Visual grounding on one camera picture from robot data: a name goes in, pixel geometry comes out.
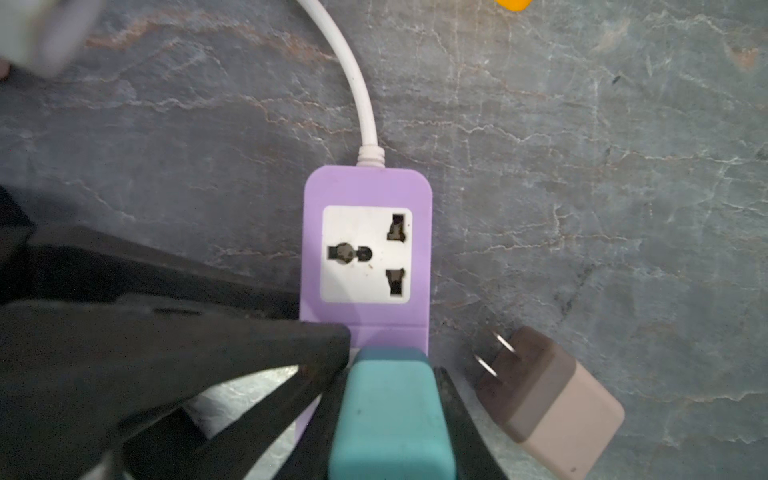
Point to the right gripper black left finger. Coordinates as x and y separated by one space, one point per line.
310 457

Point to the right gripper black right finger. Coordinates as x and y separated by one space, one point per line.
474 460

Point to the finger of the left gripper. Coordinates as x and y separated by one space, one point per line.
78 264
79 380

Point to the teal plug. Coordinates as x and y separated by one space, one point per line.
391 423

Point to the pink plug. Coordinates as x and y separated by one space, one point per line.
547 402

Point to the purple power strip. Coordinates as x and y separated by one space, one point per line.
366 254

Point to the orange power strip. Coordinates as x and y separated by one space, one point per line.
514 5

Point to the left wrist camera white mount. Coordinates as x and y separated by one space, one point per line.
43 36

